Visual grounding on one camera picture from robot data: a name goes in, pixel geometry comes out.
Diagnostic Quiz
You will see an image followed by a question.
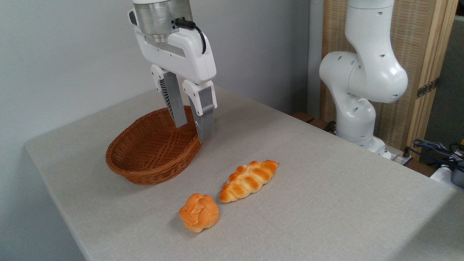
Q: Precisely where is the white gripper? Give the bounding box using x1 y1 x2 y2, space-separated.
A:
134 27 218 144

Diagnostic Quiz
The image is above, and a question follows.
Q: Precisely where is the brown woven wicker basket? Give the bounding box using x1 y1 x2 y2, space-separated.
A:
105 105 202 186

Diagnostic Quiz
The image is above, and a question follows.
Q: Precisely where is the long braided bread loaf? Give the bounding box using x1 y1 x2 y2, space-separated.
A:
219 159 279 203

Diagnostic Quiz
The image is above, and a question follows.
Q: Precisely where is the round knotted bread roll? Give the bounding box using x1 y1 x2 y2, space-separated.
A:
179 193 220 233

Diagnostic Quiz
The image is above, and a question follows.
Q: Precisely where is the grey fabric table cover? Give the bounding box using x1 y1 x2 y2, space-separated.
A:
24 86 464 261

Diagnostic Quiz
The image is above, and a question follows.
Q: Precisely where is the wood and rattan folding screen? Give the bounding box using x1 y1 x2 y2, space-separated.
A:
320 0 459 161

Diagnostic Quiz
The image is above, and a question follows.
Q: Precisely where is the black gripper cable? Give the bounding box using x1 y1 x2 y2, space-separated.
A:
175 18 207 55

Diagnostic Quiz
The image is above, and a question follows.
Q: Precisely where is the blue cable bundle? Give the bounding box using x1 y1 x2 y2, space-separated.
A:
405 138 464 171

